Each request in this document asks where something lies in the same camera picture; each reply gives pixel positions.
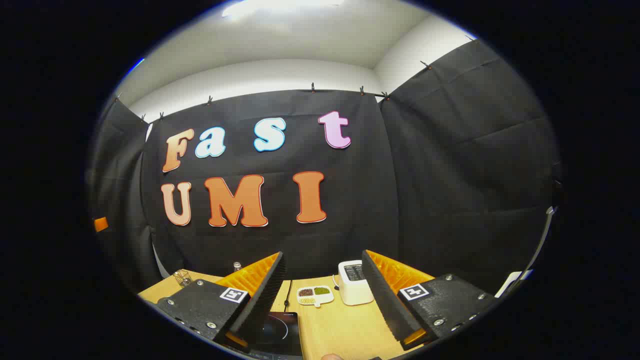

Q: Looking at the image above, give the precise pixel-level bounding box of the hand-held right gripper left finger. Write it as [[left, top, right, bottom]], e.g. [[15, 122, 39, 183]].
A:
[[156, 251, 287, 351]]

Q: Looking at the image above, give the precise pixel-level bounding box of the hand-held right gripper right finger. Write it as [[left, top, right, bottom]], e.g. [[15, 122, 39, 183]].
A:
[[361, 249, 501, 351]]

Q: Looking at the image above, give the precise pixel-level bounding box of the black induction cooktop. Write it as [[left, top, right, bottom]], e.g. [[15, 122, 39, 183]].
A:
[[247, 311, 304, 359]]

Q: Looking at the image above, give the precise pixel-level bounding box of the white toaster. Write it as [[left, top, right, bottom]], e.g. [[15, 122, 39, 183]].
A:
[[338, 260, 375, 306]]

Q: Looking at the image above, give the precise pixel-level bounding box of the white divided dish of beans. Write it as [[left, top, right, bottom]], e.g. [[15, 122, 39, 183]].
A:
[[297, 286, 335, 308]]

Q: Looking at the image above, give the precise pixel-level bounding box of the black backdrop cloth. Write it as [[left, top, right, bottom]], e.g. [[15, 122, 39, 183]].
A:
[[87, 40, 563, 301]]

